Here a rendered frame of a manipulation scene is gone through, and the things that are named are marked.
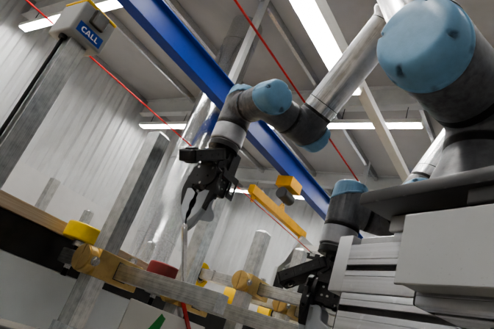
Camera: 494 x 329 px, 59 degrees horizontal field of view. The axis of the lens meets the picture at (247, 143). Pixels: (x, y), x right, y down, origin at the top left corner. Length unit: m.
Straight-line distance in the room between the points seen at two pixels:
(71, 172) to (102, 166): 0.71
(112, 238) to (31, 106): 0.29
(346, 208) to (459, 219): 0.55
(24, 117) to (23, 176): 8.05
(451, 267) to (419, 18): 0.34
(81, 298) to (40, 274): 0.22
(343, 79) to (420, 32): 0.41
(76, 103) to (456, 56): 8.96
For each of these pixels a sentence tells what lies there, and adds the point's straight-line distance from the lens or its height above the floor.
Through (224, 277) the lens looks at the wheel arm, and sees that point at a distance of 1.36.
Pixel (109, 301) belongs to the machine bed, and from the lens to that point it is 1.20.
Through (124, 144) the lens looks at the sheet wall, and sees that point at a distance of 9.98.
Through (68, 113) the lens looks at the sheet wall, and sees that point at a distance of 9.22.
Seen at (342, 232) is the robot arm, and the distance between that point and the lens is 0.93.
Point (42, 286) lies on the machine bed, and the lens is 1.09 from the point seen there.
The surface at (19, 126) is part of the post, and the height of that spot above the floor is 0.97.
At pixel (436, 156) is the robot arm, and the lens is 0.91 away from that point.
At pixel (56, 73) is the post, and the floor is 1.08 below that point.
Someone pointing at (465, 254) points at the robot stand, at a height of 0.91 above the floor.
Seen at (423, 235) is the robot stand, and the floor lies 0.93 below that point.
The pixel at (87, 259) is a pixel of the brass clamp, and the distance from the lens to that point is 0.85.
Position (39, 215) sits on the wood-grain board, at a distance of 1.03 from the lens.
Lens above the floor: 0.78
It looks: 24 degrees up
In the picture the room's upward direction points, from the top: 21 degrees clockwise
